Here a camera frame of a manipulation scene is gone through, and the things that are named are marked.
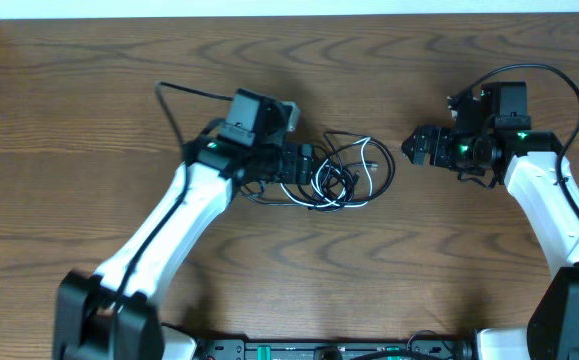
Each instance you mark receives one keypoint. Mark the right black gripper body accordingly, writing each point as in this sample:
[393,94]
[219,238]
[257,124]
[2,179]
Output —
[443,147]

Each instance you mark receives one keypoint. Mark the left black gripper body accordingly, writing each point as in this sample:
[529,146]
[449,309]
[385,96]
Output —
[293,169]

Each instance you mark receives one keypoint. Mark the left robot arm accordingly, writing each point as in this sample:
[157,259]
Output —
[113,314]

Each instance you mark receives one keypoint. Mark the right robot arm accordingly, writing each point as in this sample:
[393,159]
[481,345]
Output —
[493,132]

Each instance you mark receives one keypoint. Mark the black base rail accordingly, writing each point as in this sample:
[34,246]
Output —
[423,346]

